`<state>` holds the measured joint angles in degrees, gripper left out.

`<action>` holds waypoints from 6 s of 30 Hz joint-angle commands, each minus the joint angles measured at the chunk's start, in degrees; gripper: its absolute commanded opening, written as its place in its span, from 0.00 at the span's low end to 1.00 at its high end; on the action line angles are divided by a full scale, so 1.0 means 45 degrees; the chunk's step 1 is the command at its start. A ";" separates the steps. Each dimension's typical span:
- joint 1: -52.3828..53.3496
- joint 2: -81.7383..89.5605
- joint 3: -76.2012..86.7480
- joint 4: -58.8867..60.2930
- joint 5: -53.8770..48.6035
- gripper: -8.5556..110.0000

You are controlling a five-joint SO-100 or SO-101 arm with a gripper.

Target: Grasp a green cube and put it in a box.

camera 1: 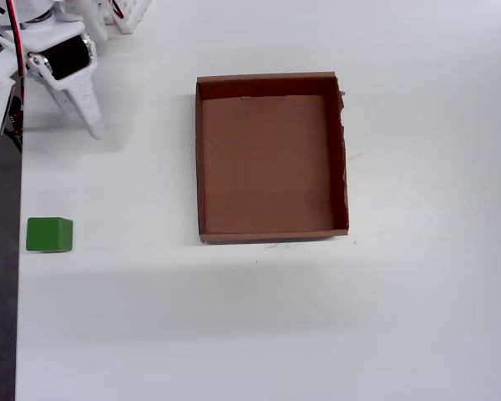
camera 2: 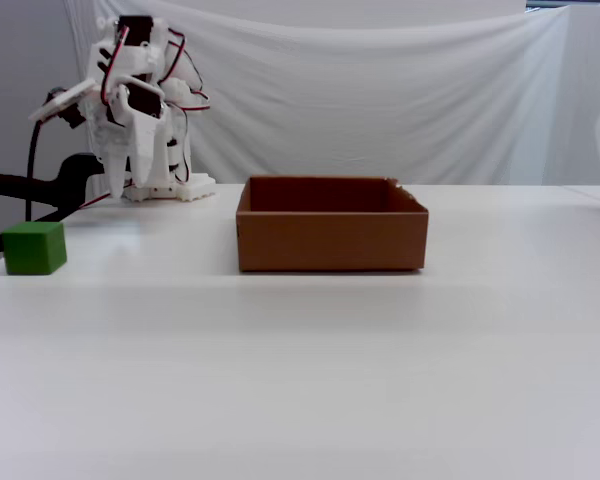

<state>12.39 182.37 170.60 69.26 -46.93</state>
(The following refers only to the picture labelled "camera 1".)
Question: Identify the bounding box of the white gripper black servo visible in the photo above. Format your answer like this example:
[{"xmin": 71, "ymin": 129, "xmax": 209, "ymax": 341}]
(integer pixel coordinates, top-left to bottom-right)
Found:
[{"xmin": 0, "ymin": 20, "xmax": 106, "ymax": 141}]

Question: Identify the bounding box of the green cube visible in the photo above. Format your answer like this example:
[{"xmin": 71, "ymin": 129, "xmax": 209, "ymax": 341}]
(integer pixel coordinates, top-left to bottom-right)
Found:
[{"xmin": 25, "ymin": 216, "xmax": 74, "ymax": 253}]

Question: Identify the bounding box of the brown cardboard box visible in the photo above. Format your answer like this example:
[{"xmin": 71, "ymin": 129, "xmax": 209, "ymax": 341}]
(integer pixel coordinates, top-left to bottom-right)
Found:
[{"xmin": 195, "ymin": 71, "xmax": 351, "ymax": 246}]

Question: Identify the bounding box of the black camera cable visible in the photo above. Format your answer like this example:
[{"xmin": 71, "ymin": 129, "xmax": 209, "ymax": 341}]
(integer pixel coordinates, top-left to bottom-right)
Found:
[{"xmin": 2, "ymin": 108, "xmax": 24, "ymax": 154}]

